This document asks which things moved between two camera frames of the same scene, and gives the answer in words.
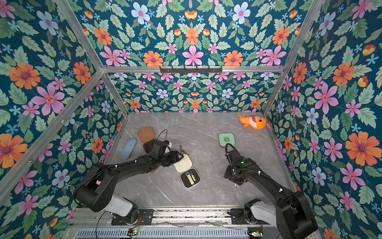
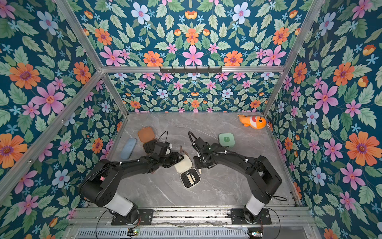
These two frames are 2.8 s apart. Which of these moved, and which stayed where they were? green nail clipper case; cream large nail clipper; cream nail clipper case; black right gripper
Moved: black right gripper
Stayed: cream large nail clipper; green nail clipper case; cream nail clipper case
